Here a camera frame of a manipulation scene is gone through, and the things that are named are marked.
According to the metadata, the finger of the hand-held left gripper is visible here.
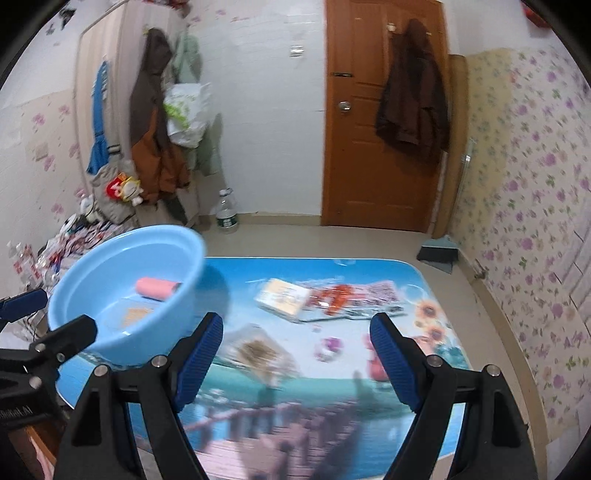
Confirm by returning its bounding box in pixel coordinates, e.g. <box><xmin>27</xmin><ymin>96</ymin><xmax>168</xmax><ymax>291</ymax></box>
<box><xmin>0</xmin><ymin>290</ymin><xmax>49</xmax><ymax>324</ymax></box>
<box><xmin>30</xmin><ymin>315</ymin><xmax>99</xmax><ymax>368</ymax></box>

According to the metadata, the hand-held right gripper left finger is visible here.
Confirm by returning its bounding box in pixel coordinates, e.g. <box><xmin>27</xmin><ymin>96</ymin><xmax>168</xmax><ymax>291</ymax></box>
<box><xmin>55</xmin><ymin>312</ymin><xmax>225</xmax><ymax>480</ymax></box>

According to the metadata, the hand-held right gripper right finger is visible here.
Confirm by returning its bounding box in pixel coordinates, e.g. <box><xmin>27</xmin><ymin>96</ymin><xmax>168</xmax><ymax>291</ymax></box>
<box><xmin>369</xmin><ymin>312</ymin><xmax>541</xmax><ymax>480</ymax></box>

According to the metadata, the clear bag of cotton swabs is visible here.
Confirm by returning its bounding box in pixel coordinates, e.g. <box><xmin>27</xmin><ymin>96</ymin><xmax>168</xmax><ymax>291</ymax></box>
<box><xmin>221</xmin><ymin>325</ymin><xmax>301</xmax><ymax>384</ymax></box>

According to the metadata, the small purple pink toy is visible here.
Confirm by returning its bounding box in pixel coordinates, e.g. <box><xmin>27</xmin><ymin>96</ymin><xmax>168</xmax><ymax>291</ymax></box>
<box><xmin>315</xmin><ymin>337</ymin><xmax>345</xmax><ymax>363</ymax></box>

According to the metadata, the lobster print snack packet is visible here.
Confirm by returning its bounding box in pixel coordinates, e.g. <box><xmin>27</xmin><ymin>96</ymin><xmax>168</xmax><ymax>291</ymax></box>
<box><xmin>302</xmin><ymin>281</ymin><xmax>409</xmax><ymax>324</ymax></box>

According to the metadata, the light blue plastic basin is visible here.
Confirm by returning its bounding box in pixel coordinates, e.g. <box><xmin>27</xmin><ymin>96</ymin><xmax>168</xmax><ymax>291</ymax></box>
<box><xmin>47</xmin><ymin>225</ymin><xmax>230</xmax><ymax>367</ymax></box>

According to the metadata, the yellow white tissue pack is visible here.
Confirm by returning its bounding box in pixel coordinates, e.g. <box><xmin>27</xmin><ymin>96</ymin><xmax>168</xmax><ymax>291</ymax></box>
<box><xmin>254</xmin><ymin>278</ymin><xmax>311</xmax><ymax>322</ymax></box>

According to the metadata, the small red label water bottle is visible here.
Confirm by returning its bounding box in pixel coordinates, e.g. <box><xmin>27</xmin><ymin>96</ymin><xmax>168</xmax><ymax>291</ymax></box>
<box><xmin>7</xmin><ymin>240</ymin><xmax>38</xmax><ymax>282</ymax></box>

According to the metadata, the pink cloth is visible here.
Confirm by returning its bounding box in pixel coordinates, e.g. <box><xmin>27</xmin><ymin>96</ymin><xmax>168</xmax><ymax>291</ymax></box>
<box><xmin>25</xmin><ymin>427</ymin><xmax>62</xmax><ymax>480</ymax></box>

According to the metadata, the clear box of toothpicks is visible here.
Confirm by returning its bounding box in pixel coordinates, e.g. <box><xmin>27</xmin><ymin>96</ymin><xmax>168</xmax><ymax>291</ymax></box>
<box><xmin>121</xmin><ymin>306</ymin><xmax>156</xmax><ymax>330</ymax></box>

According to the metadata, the pile of small packets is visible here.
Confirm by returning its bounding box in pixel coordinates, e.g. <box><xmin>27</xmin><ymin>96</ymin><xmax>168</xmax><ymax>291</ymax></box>
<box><xmin>37</xmin><ymin>217</ymin><xmax>121</xmax><ymax>287</ymax></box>

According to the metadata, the salmon pink roll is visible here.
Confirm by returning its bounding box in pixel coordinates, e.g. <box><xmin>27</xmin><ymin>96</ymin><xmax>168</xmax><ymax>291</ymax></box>
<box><xmin>136</xmin><ymin>277</ymin><xmax>180</xmax><ymax>301</ymax></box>

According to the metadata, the scenery print table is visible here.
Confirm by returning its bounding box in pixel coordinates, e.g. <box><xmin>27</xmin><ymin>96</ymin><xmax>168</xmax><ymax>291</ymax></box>
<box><xmin>60</xmin><ymin>256</ymin><xmax>472</xmax><ymax>480</ymax></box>

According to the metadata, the broom with dustpan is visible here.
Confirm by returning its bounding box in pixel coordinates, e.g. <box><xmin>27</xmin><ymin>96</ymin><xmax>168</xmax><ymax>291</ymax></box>
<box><xmin>418</xmin><ymin>137</ymin><xmax>472</xmax><ymax>276</ymax></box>

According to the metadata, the grey cloth bag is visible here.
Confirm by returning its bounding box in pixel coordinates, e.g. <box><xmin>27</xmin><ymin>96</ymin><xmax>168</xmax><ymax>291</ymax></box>
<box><xmin>90</xmin><ymin>157</ymin><xmax>139</xmax><ymax>224</ymax></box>

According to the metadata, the large clear water bottle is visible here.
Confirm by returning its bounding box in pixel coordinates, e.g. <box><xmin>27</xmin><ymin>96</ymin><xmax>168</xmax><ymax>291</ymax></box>
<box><xmin>215</xmin><ymin>188</ymin><xmax>239</xmax><ymax>234</ymax></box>

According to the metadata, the white plush toy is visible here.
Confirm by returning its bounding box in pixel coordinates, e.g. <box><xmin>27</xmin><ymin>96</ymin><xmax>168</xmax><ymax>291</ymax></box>
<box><xmin>117</xmin><ymin>173</ymin><xmax>144</xmax><ymax>206</ymax></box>

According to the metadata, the brown wooden door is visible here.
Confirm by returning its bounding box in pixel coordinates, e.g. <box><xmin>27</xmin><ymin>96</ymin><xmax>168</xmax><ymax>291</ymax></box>
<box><xmin>321</xmin><ymin>0</ymin><xmax>451</xmax><ymax>234</ymax></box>

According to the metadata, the blue garment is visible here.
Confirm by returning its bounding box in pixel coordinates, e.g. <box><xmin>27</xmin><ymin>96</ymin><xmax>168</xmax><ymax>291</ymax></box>
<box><xmin>87</xmin><ymin>60</ymin><xmax>109</xmax><ymax>174</ymax></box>

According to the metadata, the brown and orange jacket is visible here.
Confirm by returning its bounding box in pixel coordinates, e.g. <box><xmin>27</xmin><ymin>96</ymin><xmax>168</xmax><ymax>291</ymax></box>
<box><xmin>128</xmin><ymin>28</ymin><xmax>191</xmax><ymax>204</ymax></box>

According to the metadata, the white green plastic bag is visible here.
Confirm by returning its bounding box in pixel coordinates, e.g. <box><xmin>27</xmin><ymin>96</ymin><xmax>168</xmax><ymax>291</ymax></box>
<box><xmin>164</xmin><ymin>82</ymin><xmax>212</xmax><ymax>147</ymax></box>

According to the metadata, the dark brown jacket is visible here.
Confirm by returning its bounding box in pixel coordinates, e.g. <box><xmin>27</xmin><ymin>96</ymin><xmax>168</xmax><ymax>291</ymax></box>
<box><xmin>375</xmin><ymin>18</ymin><xmax>451</xmax><ymax>164</ymax></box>

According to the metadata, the pale green jacket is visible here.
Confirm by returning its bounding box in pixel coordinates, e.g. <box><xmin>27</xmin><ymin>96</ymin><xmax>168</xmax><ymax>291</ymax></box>
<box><xmin>173</xmin><ymin>30</ymin><xmax>222</xmax><ymax>176</ymax></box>

